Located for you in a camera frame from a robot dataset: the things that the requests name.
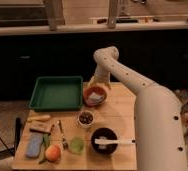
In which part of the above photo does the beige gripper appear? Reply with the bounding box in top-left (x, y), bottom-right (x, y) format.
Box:
top-left (88, 75), bottom-right (111, 89)

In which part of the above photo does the white towel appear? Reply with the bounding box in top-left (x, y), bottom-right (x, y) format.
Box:
top-left (88, 92), bottom-right (103, 103)

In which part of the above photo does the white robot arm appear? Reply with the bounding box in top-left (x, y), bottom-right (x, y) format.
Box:
top-left (89, 46), bottom-right (188, 171)

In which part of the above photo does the red bowl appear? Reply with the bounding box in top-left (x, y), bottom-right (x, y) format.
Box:
top-left (83, 86), bottom-right (107, 107)

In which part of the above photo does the white bowl with olives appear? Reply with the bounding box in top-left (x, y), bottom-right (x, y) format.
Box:
top-left (77, 110), bottom-right (94, 128)

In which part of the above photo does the black bowl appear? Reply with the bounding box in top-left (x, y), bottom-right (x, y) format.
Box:
top-left (90, 127), bottom-right (119, 155)

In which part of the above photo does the green plastic tray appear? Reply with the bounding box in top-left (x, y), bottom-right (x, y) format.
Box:
top-left (29, 76), bottom-right (83, 112)

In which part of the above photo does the wooden cutting board table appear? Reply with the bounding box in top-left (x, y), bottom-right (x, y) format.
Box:
top-left (12, 83), bottom-right (137, 171)

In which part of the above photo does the white spatula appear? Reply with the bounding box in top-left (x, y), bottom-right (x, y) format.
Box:
top-left (94, 139), bottom-right (135, 145)

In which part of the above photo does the green cup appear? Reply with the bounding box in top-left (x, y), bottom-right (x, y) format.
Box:
top-left (69, 137), bottom-right (84, 154)

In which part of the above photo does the green pea pod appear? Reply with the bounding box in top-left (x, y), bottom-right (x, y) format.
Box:
top-left (38, 134), bottom-right (50, 164)

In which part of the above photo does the orange peach fruit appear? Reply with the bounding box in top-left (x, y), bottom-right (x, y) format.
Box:
top-left (45, 145), bottom-right (61, 162)

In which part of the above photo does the blue sponge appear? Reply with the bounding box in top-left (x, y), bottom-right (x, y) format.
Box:
top-left (25, 133), bottom-right (43, 158)

